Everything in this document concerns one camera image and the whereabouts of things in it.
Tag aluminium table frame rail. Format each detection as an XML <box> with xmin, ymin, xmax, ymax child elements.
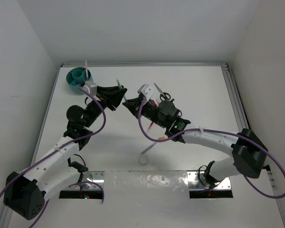
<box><xmin>61</xmin><ymin>62</ymin><xmax>228</xmax><ymax>67</ymax></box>

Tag metal base plate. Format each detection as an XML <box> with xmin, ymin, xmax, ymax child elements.
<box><xmin>187</xmin><ymin>170</ymin><xmax>232</xmax><ymax>191</ymax></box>
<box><xmin>64</xmin><ymin>171</ymin><xmax>105</xmax><ymax>191</ymax></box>

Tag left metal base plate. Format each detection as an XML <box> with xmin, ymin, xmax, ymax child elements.
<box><xmin>64</xmin><ymin>171</ymin><xmax>105</xmax><ymax>191</ymax></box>

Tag upper black scissors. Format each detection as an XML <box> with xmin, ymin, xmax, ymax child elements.
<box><xmin>154</xmin><ymin>83</ymin><xmax>171</xmax><ymax>101</ymax></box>

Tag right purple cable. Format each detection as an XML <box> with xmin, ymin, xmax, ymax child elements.
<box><xmin>138</xmin><ymin>99</ymin><xmax>285</xmax><ymax>198</ymax></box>

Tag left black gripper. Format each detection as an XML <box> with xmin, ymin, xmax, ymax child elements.
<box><xmin>83</xmin><ymin>85</ymin><xmax>125</xmax><ymax>127</ymax></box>

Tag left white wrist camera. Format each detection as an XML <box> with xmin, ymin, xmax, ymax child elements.
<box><xmin>83</xmin><ymin>81</ymin><xmax>97</xmax><ymax>97</ymax></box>

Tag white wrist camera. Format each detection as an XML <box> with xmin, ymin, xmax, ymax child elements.
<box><xmin>83</xmin><ymin>81</ymin><xmax>97</xmax><ymax>97</ymax></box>
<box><xmin>137</xmin><ymin>84</ymin><xmax>155</xmax><ymax>102</ymax></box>

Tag clear tape roll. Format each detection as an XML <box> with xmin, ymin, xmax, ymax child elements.
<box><xmin>138</xmin><ymin>154</ymin><xmax>149</xmax><ymax>166</ymax></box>

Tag teal divided pen holder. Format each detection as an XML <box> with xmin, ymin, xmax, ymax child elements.
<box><xmin>66</xmin><ymin>67</ymin><xmax>93</xmax><ymax>95</ymax></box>

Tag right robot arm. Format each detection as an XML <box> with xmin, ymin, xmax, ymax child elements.
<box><xmin>123</xmin><ymin>95</ymin><xmax>266</xmax><ymax>187</ymax></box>

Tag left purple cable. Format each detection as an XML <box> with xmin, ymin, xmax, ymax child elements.
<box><xmin>0</xmin><ymin>84</ymin><xmax>107</xmax><ymax>214</ymax></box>

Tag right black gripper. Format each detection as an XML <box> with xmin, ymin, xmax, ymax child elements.
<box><xmin>123</xmin><ymin>96</ymin><xmax>167</xmax><ymax>129</ymax></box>

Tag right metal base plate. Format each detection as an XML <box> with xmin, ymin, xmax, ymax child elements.
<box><xmin>187</xmin><ymin>170</ymin><xmax>232</xmax><ymax>191</ymax></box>

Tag purple cable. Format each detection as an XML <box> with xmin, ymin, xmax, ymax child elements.
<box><xmin>0</xmin><ymin>84</ymin><xmax>107</xmax><ymax>214</ymax></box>
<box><xmin>138</xmin><ymin>99</ymin><xmax>285</xmax><ymax>198</ymax></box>

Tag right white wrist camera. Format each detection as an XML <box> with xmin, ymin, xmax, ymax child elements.
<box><xmin>137</xmin><ymin>84</ymin><xmax>155</xmax><ymax>102</ymax></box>

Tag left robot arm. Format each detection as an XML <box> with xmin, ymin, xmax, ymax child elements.
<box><xmin>3</xmin><ymin>86</ymin><xmax>127</xmax><ymax>220</ymax></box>

